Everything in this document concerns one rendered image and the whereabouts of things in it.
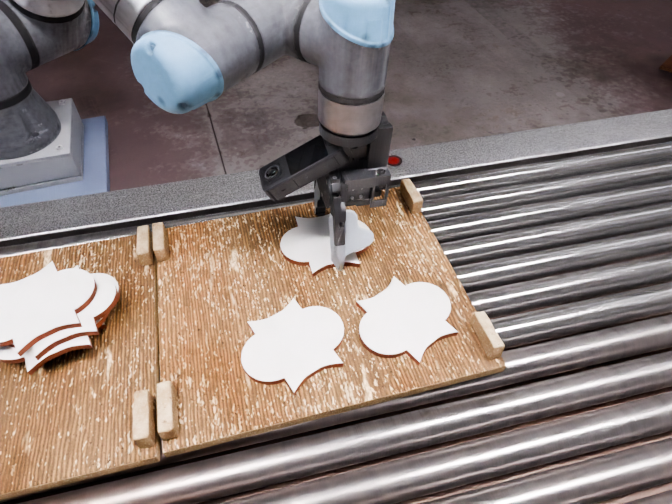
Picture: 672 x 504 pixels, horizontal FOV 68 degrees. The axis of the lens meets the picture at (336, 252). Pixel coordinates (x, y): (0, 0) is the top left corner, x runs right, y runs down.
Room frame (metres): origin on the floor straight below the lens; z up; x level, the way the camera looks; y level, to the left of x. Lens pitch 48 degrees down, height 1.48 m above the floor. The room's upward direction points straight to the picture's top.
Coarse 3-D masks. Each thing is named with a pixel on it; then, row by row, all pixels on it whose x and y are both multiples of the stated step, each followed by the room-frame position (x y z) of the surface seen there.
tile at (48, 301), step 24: (48, 264) 0.41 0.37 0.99; (0, 288) 0.38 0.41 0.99; (24, 288) 0.38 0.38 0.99; (48, 288) 0.38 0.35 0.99; (72, 288) 0.38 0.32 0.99; (96, 288) 0.38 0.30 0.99; (0, 312) 0.34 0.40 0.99; (24, 312) 0.34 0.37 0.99; (48, 312) 0.34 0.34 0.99; (72, 312) 0.34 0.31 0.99; (0, 336) 0.31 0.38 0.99; (24, 336) 0.31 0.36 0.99
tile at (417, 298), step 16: (400, 288) 0.41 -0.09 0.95; (416, 288) 0.41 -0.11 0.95; (432, 288) 0.41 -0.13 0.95; (368, 304) 0.39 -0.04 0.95; (384, 304) 0.39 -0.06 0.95; (400, 304) 0.39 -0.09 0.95; (416, 304) 0.39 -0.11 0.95; (432, 304) 0.39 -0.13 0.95; (448, 304) 0.39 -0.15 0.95; (368, 320) 0.36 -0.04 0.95; (384, 320) 0.36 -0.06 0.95; (400, 320) 0.36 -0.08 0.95; (416, 320) 0.36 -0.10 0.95; (432, 320) 0.36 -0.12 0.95; (368, 336) 0.34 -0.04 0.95; (384, 336) 0.34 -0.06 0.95; (400, 336) 0.34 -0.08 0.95; (416, 336) 0.34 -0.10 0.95; (432, 336) 0.34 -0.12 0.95; (448, 336) 0.34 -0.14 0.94; (384, 352) 0.31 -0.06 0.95; (400, 352) 0.31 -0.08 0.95; (416, 352) 0.31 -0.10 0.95
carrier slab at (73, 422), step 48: (144, 288) 0.42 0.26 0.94; (96, 336) 0.34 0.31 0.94; (144, 336) 0.34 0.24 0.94; (0, 384) 0.28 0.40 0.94; (48, 384) 0.28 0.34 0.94; (96, 384) 0.28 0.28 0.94; (144, 384) 0.28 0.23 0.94; (0, 432) 0.22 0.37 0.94; (48, 432) 0.22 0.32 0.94; (96, 432) 0.22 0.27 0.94; (0, 480) 0.17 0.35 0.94; (48, 480) 0.17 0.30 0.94
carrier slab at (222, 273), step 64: (384, 192) 0.62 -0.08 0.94; (192, 256) 0.48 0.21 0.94; (256, 256) 0.48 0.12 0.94; (384, 256) 0.48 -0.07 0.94; (192, 320) 0.37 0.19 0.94; (256, 320) 0.37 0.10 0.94; (448, 320) 0.37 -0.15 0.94; (192, 384) 0.28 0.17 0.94; (256, 384) 0.28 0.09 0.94; (320, 384) 0.28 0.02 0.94; (384, 384) 0.28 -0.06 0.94; (448, 384) 0.28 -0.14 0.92; (192, 448) 0.20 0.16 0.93
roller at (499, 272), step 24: (600, 240) 0.53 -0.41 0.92; (624, 240) 0.53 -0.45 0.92; (648, 240) 0.53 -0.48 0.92; (480, 264) 0.48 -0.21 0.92; (504, 264) 0.48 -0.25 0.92; (528, 264) 0.48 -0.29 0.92; (552, 264) 0.48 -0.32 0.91; (576, 264) 0.49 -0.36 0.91; (600, 264) 0.50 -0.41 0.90; (480, 288) 0.45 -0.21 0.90
